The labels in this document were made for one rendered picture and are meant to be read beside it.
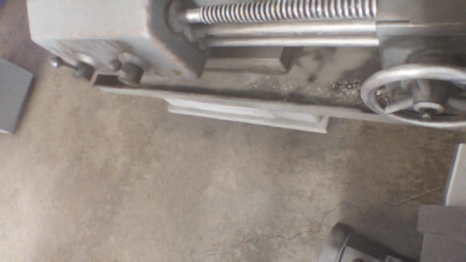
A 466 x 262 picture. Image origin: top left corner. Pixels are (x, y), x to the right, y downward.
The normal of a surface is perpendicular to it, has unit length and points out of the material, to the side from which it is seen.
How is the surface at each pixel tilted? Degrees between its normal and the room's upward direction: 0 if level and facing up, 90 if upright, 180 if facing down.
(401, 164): 0
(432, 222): 51
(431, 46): 90
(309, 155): 0
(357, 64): 0
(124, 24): 32
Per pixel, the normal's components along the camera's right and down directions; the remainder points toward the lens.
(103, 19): -0.54, 0.21
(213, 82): -0.45, -0.34
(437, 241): -0.94, -0.32
